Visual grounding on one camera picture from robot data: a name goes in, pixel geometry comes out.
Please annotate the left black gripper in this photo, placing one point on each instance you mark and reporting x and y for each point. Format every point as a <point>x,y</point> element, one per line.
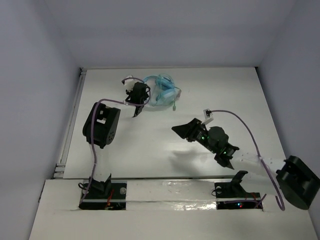
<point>137,99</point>

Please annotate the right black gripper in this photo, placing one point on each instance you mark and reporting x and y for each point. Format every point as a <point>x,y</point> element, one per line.
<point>189,130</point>

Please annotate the light blue headphones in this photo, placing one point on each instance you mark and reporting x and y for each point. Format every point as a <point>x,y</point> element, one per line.
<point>165,92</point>

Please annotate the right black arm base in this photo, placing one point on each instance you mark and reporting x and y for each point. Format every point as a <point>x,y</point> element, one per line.
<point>232,196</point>

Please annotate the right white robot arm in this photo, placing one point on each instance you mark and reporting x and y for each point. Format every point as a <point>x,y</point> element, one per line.
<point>288,180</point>

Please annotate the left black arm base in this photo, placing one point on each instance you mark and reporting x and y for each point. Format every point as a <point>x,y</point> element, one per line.
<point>105,195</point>

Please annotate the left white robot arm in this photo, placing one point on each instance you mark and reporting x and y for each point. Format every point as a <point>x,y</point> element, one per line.
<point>102,122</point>

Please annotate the white front board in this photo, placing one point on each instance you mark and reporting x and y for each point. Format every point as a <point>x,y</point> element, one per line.
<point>163,210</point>

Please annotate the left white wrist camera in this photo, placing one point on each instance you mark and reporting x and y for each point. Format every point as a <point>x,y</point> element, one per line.
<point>128,82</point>

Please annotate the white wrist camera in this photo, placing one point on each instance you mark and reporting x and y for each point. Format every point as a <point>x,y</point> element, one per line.
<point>208,118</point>
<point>128,82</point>

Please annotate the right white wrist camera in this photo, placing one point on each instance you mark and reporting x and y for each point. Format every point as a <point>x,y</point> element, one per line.
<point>208,118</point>

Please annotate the aluminium rail left side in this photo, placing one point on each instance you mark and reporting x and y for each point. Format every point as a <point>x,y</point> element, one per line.
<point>60,165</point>

